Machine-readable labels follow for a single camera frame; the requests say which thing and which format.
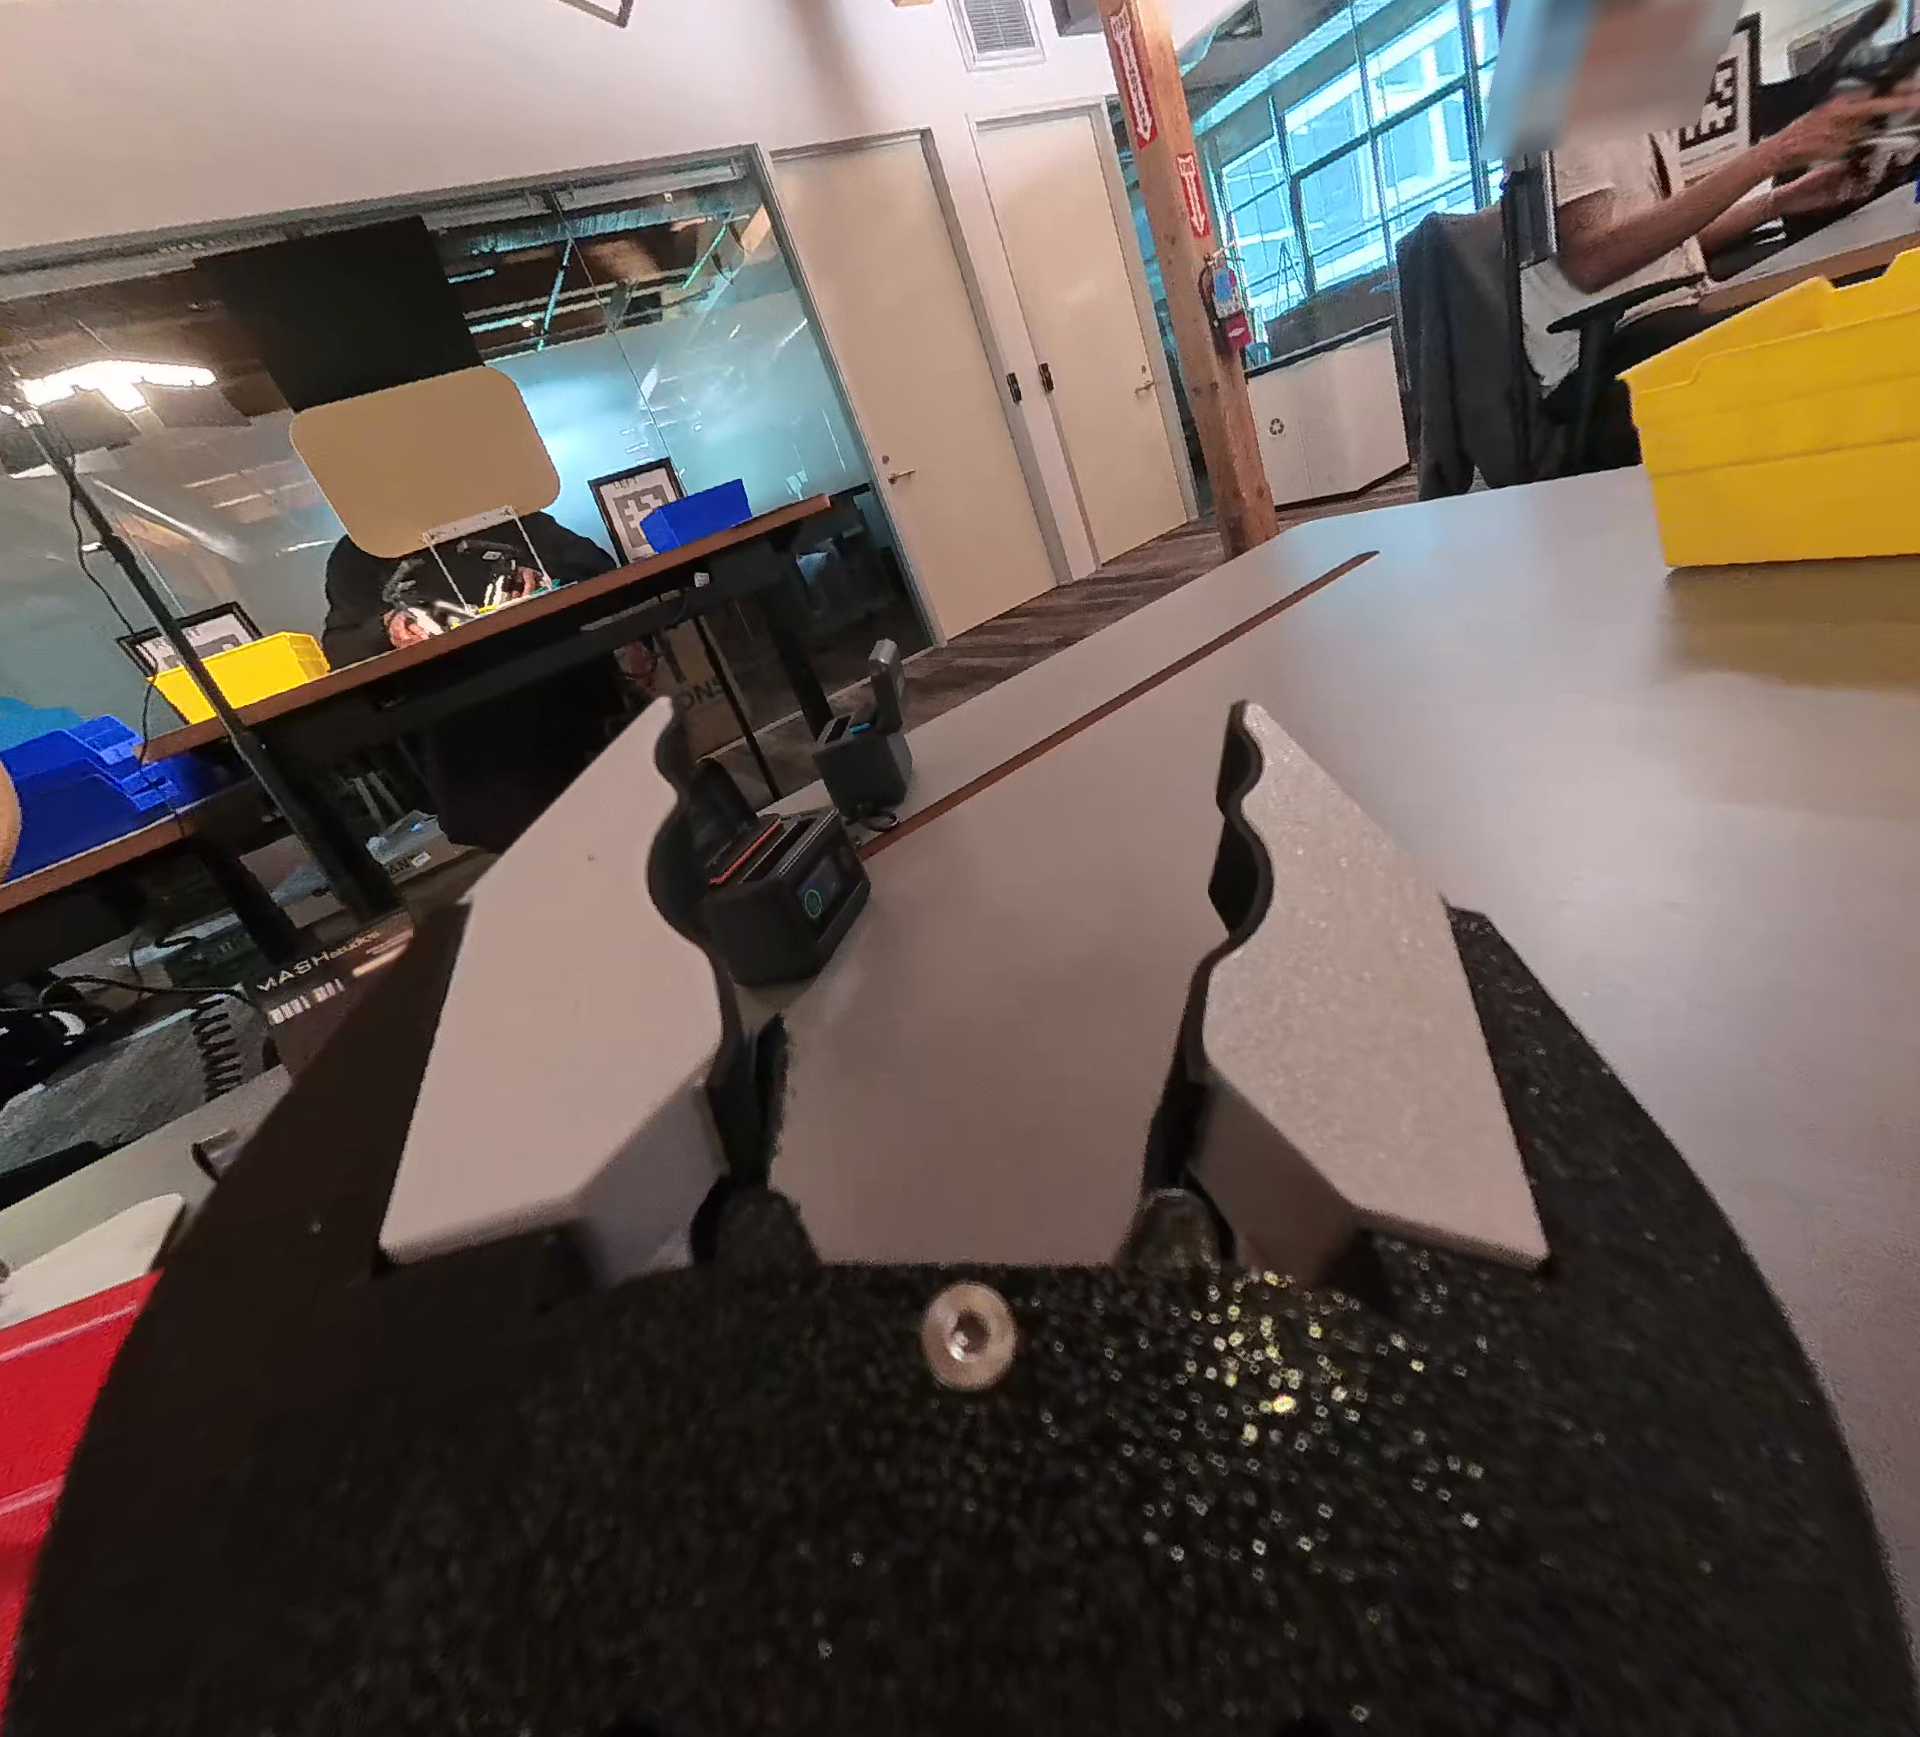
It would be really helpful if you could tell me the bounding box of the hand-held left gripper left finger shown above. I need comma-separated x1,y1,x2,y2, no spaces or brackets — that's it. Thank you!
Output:
375,699,792,1298

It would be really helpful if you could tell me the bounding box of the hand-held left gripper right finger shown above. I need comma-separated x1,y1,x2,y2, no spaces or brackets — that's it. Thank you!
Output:
1146,699,1552,1294

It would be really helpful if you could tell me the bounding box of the red plastic bin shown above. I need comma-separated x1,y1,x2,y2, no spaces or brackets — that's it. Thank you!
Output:
0,1269,162,1671

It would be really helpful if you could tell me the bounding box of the yellow plastic bin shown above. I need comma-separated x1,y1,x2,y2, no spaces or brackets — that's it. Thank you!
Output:
1621,252,1920,568
151,630,332,728

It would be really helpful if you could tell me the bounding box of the black charging case with display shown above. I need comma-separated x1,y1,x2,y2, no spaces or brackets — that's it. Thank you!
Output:
687,759,876,989

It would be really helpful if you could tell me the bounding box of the black equipment box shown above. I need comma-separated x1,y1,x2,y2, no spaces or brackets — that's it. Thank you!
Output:
245,917,421,1037

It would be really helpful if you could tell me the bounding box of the cardboard box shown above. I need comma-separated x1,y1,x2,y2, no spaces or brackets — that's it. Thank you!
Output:
644,635,783,795

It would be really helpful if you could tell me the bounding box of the brown-top desk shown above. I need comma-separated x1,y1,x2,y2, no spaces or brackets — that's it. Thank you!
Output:
138,493,903,920
0,798,310,966

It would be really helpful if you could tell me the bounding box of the dark grey charger box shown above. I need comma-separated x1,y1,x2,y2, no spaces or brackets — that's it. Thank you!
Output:
811,637,918,825

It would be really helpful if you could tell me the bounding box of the framed tag marker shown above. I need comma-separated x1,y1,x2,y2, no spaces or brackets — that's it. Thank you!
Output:
586,457,689,566
116,601,266,679

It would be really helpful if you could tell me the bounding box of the blue plastic bin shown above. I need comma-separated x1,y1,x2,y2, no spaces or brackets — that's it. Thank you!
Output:
641,479,755,555

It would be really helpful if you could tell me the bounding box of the stack of blue bins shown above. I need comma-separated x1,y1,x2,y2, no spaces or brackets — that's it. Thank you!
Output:
0,714,251,880

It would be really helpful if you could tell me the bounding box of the white cabinet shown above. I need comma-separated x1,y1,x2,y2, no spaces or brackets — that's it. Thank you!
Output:
1243,324,1416,513

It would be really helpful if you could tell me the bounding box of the office chair with dark jacket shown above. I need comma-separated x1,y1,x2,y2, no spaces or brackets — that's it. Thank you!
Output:
1395,210,1644,504

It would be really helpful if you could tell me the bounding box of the white door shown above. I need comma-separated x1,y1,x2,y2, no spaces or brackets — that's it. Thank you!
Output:
763,129,1062,646
969,103,1199,568

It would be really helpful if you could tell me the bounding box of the red fire extinguisher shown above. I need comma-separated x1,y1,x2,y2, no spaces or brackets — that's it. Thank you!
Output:
1197,249,1259,358

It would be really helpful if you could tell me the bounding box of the black panel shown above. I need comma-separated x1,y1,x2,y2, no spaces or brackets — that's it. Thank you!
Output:
192,217,486,415

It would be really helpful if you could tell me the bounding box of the printed tag board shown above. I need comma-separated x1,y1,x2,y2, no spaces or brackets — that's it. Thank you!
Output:
1676,12,1766,182

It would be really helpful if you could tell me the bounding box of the black coiled cable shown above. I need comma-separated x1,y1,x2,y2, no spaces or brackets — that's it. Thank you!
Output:
192,990,277,1097

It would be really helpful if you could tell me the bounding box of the wooden post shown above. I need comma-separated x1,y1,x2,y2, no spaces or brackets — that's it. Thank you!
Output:
1051,0,1282,556

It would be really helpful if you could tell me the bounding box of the wall air vent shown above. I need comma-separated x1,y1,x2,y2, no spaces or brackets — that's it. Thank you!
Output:
943,0,1051,68

